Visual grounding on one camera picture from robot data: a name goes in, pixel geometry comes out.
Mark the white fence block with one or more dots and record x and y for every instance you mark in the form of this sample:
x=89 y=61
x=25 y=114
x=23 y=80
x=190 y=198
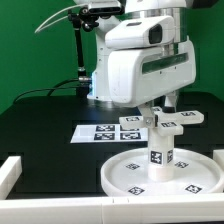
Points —
x=9 y=174
x=218 y=156

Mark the white round table top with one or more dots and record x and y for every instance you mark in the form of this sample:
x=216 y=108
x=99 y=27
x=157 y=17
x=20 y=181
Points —
x=126 y=174

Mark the white front fence rail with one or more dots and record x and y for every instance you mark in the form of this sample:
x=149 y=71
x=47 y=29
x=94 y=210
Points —
x=114 y=210

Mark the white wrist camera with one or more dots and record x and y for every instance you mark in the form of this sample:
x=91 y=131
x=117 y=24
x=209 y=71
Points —
x=141 y=33

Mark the white marker tag plate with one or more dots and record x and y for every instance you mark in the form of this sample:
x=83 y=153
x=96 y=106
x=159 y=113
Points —
x=101 y=133

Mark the white right fence block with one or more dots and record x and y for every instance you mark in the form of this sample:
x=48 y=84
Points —
x=218 y=156

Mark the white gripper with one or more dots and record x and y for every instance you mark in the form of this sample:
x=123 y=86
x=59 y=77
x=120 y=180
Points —
x=140 y=75

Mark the white left fence block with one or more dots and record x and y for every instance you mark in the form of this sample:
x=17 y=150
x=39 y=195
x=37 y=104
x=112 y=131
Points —
x=9 y=174

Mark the white cross-shaped table base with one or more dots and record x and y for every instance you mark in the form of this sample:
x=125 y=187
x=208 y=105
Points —
x=167 y=124

